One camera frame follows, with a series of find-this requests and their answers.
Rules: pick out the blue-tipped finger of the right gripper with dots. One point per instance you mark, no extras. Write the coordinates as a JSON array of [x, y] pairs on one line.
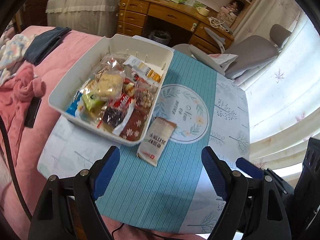
[[249, 168]]

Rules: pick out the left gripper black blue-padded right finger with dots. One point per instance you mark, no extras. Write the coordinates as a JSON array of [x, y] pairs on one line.
[[233, 187]]

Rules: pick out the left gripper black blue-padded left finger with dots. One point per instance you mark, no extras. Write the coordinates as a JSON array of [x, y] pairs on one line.
[[52, 218]]

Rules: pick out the blue snack packet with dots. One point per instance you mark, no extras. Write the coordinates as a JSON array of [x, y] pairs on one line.
[[77, 106]]

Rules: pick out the beige soda cracker packet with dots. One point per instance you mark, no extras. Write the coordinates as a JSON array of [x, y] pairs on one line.
[[156, 139]]

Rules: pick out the dark red snack packet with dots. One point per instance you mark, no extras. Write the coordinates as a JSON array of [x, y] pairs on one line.
[[132, 125]]

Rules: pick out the green snack packet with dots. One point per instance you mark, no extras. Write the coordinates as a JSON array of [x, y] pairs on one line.
[[91, 101]]

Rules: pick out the yellow puffed rice cake packet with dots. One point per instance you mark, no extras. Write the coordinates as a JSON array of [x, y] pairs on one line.
[[109, 87]]

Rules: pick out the nut mix clear packet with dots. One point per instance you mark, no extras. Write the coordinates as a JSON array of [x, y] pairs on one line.
[[144, 98]]

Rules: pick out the orange oats bar packet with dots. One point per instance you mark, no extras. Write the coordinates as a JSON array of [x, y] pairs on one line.
[[142, 69]]

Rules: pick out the dark prune clear packet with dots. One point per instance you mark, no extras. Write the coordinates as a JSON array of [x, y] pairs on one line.
[[113, 116]]

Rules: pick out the red and white candy packet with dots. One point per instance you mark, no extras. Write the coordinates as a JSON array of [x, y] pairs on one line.
[[123, 102]]

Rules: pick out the teal floral tablecloth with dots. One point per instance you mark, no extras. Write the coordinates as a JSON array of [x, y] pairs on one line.
[[176, 195]]

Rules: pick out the white curtain with flowers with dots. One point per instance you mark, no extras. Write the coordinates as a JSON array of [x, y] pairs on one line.
[[283, 96]]

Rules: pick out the pink bed quilt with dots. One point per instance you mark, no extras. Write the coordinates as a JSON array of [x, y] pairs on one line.
[[33, 140]]

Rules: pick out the white plastic storage bin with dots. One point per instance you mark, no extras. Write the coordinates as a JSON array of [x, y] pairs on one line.
[[153, 54]]

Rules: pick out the white and pink paper bag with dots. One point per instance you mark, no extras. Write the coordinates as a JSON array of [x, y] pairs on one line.
[[223, 60]]

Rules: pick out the grey office chair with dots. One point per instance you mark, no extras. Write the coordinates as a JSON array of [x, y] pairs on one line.
[[254, 51]]

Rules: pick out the pink crumpled clothing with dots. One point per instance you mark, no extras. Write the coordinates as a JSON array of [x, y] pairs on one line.
[[16, 96]]

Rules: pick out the wooden desk with drawers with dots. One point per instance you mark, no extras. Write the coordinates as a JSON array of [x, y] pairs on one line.
[[183, 23]]

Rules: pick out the trash bin with bag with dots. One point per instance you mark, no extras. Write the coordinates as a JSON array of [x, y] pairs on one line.
[[162, 37]]

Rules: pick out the dark blue folded cloth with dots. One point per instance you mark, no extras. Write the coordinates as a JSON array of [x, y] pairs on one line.
[[43, 44]]

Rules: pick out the white lace fabric cover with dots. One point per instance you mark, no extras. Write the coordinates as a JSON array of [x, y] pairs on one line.
[[97, 17]]

